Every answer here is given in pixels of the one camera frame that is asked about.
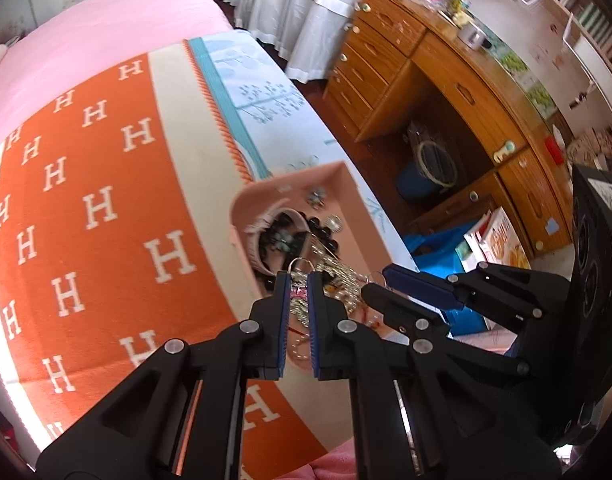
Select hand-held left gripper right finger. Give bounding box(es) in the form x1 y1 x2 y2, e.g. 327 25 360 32
307 271 562 480

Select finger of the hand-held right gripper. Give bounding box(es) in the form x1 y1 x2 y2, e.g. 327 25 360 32
383 261 572 334
361 283 530 379

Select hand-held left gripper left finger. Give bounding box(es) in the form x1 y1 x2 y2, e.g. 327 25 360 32
36 271 293 480

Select pink cardboard box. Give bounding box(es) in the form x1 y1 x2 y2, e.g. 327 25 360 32
229 161 417 376

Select blue plastic stool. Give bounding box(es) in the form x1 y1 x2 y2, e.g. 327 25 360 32
403 225 488 337

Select orange white cardboard box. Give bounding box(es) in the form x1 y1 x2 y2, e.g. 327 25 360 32
462 206 533 272

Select blue bucket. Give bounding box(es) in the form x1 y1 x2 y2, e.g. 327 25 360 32
396 162 462 206

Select round white-rimmed sieve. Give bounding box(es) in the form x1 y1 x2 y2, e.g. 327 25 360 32
417 139 461 184

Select small red box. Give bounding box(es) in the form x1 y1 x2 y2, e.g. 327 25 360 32
543 137 567 166

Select wooden desk with drawers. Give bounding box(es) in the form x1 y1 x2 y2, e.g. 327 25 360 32
323 0 578 257

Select green printed sheet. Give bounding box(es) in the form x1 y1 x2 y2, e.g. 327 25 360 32
493 35 560 121

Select light blue leaf print sheet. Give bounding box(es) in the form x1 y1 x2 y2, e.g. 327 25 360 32
186 30 423 282

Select orange letter print blanket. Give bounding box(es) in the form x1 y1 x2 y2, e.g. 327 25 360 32
0 40 337 462

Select small grey box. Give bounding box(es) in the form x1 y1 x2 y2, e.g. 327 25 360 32
458 22 490 51

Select row of books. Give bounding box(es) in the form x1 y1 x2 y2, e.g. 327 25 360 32
528 0 612 76

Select yellow toy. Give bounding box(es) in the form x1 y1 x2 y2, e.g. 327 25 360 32
448 0 475 29

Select white curtain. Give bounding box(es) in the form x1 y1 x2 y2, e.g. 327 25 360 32
220 0 427 84

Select pink bedsheet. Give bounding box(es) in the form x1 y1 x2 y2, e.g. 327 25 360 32
0 0 235 157

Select black bead bracelet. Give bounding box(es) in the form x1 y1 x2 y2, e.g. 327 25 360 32
263 212 343 291

